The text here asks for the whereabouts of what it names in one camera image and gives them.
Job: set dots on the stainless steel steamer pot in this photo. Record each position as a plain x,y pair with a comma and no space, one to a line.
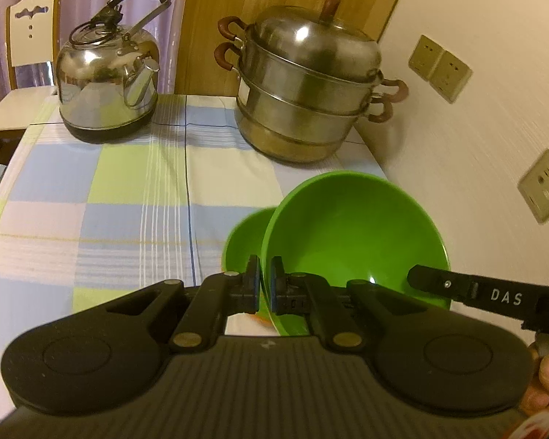
302,100

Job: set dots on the white wooden chair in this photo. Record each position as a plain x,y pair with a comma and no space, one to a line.
27,32

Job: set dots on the stainless steel kettle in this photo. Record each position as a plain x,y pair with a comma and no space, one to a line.
96,82

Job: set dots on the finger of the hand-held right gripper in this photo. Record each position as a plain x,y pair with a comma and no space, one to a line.
439,281

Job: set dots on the red white printed cloth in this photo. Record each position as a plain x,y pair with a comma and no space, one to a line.
530,427

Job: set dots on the checkered tablecloth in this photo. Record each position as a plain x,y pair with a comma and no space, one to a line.
119,238

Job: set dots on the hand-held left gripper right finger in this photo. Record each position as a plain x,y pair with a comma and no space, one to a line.
277,283

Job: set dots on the beige wall socket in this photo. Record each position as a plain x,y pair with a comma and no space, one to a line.
450,75
423,57
546,185

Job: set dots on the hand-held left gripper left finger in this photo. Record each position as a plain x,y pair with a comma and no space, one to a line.
254,279

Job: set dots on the green plastic bowl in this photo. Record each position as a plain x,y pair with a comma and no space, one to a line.
245,242
357,238

